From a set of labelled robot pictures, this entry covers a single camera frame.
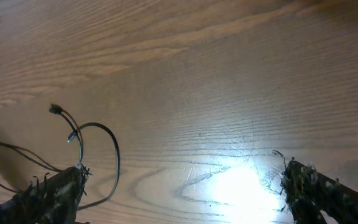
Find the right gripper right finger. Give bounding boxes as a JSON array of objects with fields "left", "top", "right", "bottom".
[{"left": 280, "top": 159, "right": 358, "bottom": 223}]

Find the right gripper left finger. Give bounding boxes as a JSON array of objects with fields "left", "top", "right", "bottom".
[{"left": 0, "top": 167, "right": 89, "bottom": 224}]

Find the short black usb cable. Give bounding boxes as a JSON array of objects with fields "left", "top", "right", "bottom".
[{"left": 0, "top": 104, "right": 121, "bottom": 212}]

